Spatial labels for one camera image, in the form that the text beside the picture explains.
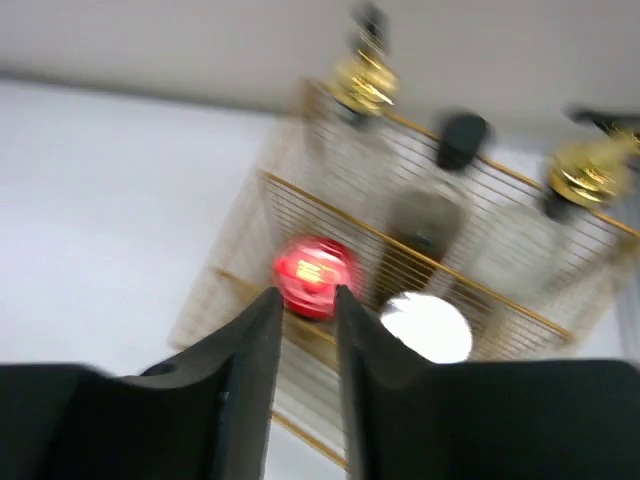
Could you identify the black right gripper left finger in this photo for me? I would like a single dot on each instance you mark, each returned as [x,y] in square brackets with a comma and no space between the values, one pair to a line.
[203,413]

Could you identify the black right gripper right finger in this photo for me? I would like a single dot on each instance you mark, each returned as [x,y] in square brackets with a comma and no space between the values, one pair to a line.
[405,417]

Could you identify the silver lid blue can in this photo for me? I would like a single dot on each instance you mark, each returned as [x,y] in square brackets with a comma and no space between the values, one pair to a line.
[430,326]

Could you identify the red lid sauce jar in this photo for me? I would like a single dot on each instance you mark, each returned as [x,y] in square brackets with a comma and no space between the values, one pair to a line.
[309,269]

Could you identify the black cap vinegar bottle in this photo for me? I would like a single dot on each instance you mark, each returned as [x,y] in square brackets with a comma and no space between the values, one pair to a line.
[427,216]

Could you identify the oil bottle with dark liquid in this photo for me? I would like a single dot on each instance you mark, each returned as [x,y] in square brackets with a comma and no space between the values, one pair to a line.
[521,247]

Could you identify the clear oil bottle gold spout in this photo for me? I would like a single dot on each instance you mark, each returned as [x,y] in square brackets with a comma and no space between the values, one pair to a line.
[360,110]

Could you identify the gold wire basket rack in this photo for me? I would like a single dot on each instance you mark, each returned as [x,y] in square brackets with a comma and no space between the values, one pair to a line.
[277,205]

